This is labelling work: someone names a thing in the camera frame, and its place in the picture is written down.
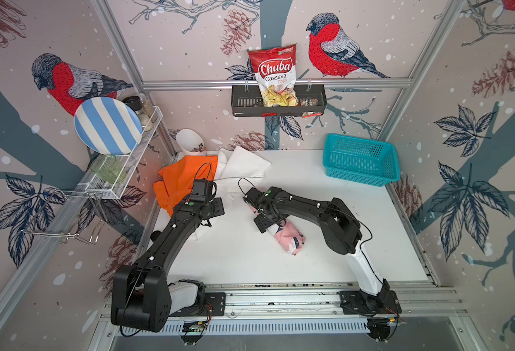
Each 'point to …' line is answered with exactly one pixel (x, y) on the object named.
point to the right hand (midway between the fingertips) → (270, 222)
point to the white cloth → (235, 165)
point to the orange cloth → (178, 178)
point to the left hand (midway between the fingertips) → (219, 201)
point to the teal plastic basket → (365, 161)
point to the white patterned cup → (190, 142)
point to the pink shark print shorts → (287, 236)
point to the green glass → (107, 167)
